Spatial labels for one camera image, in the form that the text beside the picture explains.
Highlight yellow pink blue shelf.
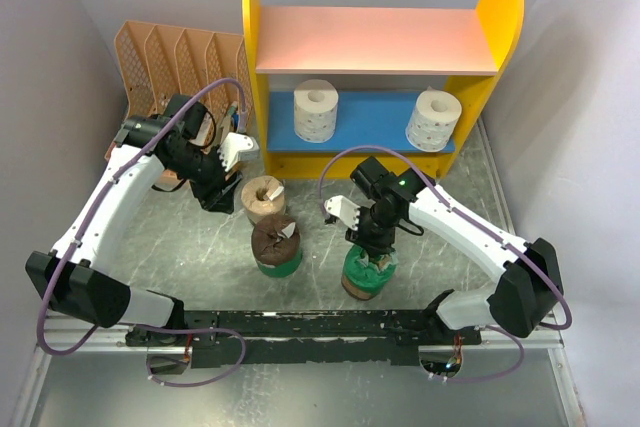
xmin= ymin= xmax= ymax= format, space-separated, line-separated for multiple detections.
xmin=242 ymin=0 xmax=525 ymax=179

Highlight white dotted toilet paper roll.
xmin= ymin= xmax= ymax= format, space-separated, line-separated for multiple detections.
xmin=293 ymin=79 xmax=339 ymax=143

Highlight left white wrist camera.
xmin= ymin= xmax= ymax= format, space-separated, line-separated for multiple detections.
xmin=217 ymin=132 xmax=260 ymax=172

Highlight beige wrapped paper roll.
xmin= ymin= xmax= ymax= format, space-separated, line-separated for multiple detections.
xmin=241 ymin=176 xmax=286 ymax=225

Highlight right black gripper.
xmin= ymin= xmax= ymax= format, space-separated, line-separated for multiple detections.
xmin=345 ymin=204 xmax=400 ymax=257

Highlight white floral toilet paper roll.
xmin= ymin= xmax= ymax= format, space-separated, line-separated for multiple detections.
xmin=405 ymin=89 xmax=462 ymax=153

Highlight orange plastic file organizer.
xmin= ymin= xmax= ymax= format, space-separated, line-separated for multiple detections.
xmin=114 ymin=21 xmax=253 ymax=132

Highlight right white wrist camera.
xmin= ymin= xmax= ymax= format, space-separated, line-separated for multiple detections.
xmin=323 ymin=195 xmax=361 ymax=237

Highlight items in file organizer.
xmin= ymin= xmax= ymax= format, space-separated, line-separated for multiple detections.
xmin=193 ymin=101 xmax=239 ymax=150

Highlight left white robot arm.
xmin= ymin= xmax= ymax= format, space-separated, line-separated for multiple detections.
xmin=26 ymin=94 xmax=259 ymax=346

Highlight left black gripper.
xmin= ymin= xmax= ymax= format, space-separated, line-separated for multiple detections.
xmin=171 ymin=142 xmax=246 ymax=215

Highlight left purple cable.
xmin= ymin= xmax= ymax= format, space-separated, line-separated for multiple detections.
xmin=37 ymin=77 xmax=248 ymax=388

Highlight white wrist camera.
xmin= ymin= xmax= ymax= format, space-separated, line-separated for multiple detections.
xmin=323 ymin=195 xmax=361 ymax=237
xmin=217 ymin=132 xmax=260 ymax=172

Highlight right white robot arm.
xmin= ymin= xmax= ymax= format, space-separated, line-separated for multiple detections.
xmin=324 ymin=157 xmax=563 ymax=345

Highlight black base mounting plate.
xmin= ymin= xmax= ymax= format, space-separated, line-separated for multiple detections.
xmin=124 ymin=308 xmax=484 ymax=369

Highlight aluminium rail frame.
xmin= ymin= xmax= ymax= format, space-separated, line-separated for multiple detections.
xmin=35 ymin=121 xmax=566 ymax=353

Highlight brown green paper roll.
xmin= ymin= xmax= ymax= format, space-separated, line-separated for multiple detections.
xmin=251 ymin=214 xmax=302 ymax=278

